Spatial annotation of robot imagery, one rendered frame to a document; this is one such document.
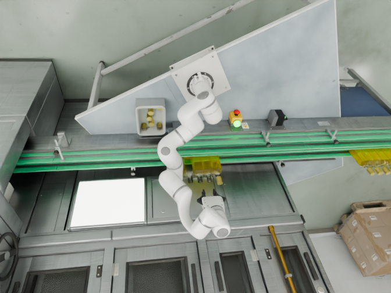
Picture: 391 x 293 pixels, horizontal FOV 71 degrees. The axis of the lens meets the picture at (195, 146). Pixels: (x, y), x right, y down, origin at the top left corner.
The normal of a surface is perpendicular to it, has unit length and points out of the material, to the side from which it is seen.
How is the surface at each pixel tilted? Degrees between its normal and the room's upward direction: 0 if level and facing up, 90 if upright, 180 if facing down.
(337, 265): 90
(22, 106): 90
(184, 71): 4
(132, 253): 90
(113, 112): 0
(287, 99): 0
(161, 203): 90
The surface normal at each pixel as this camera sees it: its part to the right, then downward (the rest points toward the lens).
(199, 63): 0.20, 0.68
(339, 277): 0.07, -0.71
